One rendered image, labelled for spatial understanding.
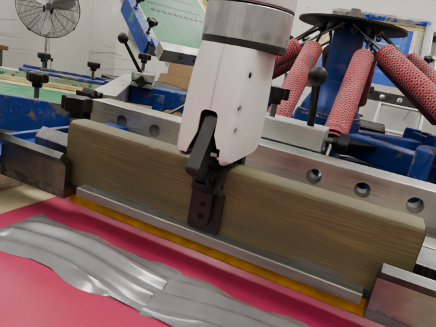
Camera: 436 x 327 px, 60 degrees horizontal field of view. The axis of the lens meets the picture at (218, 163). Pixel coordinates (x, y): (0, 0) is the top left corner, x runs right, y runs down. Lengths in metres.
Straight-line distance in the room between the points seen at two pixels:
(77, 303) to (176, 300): 0.08
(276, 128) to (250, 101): 0.30
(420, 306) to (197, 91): 0.24
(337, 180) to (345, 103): 0.30
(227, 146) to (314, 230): 0.10
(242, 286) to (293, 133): 0.31
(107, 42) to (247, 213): 5.45
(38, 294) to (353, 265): 0.25
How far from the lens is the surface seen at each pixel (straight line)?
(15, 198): 0.50
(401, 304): 0.34
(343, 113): 0.81
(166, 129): 0.63
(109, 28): 5.73
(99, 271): 0.35
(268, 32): 0.31
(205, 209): 0.35
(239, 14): 0.31
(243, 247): 0.35
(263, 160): 0.57
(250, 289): 0.37
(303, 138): 0.61
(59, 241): 0.39
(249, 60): 0.30
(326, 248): 0.34
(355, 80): 0.90
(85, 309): 0.32
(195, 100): 0.31
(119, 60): 5.60
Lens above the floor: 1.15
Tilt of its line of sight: 16 degrees down
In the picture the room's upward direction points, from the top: 11 degrees clockwise
